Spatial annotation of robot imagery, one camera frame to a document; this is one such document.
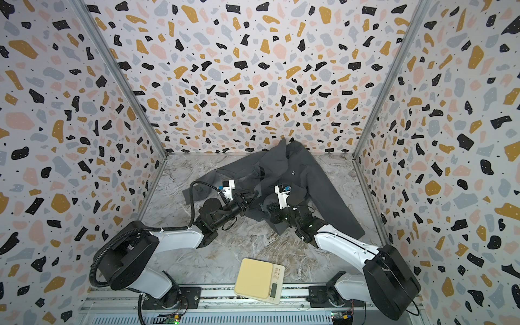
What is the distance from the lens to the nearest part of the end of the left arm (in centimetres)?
73

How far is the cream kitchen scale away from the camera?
75cm

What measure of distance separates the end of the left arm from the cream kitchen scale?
0.23m
